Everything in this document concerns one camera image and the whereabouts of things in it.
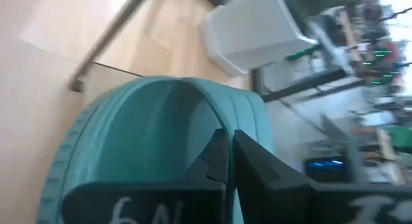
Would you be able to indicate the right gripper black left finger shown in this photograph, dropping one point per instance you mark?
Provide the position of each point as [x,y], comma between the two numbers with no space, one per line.
[145,204]

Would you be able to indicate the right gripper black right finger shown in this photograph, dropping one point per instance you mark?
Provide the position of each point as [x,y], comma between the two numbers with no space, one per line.
[289,204]

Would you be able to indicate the green rubber slide sandal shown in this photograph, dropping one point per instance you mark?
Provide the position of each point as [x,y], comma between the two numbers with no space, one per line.
[135,130]

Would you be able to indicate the dark box with blue light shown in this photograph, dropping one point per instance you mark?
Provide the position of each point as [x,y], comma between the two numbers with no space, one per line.
[325,169]

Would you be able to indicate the device with green lights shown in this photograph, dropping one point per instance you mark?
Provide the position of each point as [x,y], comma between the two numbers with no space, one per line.
[383,68]

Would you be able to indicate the wooden shelf with black frame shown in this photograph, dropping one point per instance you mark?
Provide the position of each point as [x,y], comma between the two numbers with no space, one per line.
[106,37]

